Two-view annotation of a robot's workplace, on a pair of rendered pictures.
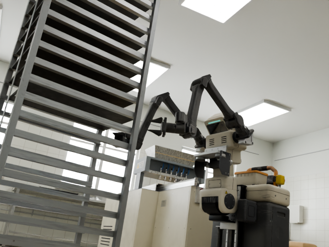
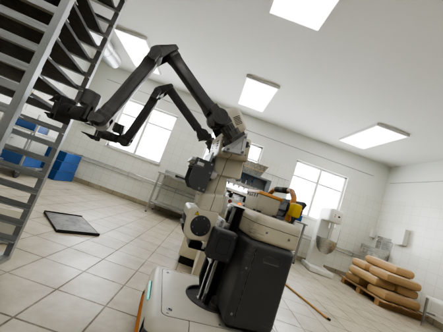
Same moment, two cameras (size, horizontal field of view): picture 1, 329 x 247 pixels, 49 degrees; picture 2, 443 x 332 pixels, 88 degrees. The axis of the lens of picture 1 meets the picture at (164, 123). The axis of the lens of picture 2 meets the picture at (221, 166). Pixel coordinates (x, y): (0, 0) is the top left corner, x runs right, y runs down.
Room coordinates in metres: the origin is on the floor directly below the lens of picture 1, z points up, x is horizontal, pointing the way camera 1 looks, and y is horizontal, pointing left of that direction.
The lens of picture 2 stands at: (1.35, -0.96, 0.83)
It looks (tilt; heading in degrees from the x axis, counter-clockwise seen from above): 7 degrees up; 22
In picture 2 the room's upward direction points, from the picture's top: 20 degrees clockwise
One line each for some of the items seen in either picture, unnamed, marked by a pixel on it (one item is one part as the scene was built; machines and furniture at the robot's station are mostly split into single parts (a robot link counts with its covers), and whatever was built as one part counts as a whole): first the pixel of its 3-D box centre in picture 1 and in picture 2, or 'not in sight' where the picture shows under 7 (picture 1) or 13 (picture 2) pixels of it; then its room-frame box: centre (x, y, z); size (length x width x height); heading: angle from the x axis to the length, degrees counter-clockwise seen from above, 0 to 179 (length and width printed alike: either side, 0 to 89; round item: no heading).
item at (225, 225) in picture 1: (228, 209); (204, 234); (2.52, -0.52, 0.61); 0.28 x 0.27 x 0.25; 34
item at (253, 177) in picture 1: (250, 180); (261, 202); (2.73, -0.71, 0.87); 0.23 x 0.15 x 0.11; 34
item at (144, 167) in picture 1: (168, 180); (235, 184); (3.98, -0.13, 1.01); 0.72 x 0.33 x 0.34; 112
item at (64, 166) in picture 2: not in sight; (60, 165); (4.79, 3.99, 0.30); 0.60 x 0.40 x 0.20; 23
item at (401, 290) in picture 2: not in sight; (391, 284); (6.88, -2.78, 0.34); 0.72 x 0.42 x 0.15; 24
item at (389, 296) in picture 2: not in sight; (392, 296); (6.54, -2.71, 0.19); 0.72 x 0.42 x 0.15; 118
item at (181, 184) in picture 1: (151, 190); not in sight; (4.03, 0.04, 0.87); 2.01 x 0.03 x 0.07; 22
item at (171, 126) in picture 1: (168, 127); (68, 111); (1.94, -0.03, 0.94); 0.07 x 0.07 x 0.10; 5
